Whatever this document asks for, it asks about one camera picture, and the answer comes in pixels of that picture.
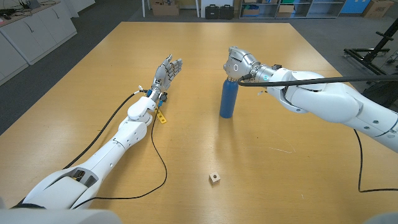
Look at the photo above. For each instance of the small cardboard box in shelf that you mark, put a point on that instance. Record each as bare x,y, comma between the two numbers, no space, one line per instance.
285,11

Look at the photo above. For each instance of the small wooden block with hole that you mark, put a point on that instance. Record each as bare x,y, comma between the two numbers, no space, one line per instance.
214,178

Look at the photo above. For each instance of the grey metal shelf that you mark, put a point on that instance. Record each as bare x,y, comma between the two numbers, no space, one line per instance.
320,14

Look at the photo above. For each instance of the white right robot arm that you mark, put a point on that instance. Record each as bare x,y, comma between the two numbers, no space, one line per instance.
329,102

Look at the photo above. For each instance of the cardboard box on floor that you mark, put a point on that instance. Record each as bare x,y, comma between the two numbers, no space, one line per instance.
164,10

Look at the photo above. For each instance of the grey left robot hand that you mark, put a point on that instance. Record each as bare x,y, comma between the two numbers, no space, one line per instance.
164,75

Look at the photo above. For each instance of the large cardboard box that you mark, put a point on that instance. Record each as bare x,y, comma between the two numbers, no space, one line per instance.
377,8

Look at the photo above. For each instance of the blue metal bottle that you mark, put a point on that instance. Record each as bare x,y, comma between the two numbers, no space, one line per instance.
229,99

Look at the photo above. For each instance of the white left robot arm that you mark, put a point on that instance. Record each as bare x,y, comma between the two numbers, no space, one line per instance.
109,152

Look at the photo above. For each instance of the black metal stand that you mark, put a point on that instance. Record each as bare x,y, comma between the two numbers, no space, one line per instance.
370,57

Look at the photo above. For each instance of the yellow perforated plastic strip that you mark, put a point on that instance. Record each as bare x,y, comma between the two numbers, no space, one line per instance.
162,119

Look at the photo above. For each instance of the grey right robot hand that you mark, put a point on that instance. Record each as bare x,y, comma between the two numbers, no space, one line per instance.
241,65

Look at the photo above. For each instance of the blue panel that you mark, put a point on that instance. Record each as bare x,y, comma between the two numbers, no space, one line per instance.
353,6

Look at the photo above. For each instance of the black hard case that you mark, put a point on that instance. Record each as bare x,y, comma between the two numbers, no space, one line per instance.
212,12
226,12

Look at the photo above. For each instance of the white cabinet row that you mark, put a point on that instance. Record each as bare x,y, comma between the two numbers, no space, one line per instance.
31,34

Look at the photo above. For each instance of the white table frame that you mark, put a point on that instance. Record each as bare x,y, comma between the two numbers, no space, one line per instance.
144,7

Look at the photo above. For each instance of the white board behind cases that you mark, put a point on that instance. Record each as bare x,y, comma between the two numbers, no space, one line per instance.
217,2

